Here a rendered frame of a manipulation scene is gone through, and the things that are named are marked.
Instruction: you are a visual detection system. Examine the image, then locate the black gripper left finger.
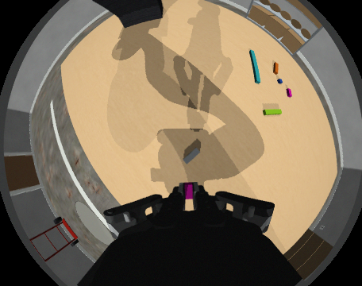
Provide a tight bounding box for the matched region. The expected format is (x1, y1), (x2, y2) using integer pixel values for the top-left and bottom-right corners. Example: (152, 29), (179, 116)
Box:
(103, 183), (186, 239)

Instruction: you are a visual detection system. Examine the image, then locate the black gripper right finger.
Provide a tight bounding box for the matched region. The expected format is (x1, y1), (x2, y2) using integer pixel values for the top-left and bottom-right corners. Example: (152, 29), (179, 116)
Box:
(192, 182), (275, 233)

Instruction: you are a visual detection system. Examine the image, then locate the turquoise rod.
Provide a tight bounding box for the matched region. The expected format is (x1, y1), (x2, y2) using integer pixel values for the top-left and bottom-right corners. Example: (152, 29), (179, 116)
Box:
(249, 49), (260, 84)

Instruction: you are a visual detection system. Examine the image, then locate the orange rod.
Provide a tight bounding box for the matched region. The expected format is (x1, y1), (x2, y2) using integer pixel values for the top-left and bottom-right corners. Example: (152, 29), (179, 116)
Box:
(273, 62), (279, 75)

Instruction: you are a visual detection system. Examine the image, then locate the lime green rod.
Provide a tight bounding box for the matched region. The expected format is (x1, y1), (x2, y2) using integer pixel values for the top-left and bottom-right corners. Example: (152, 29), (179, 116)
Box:
(263, 109), (282, 115)

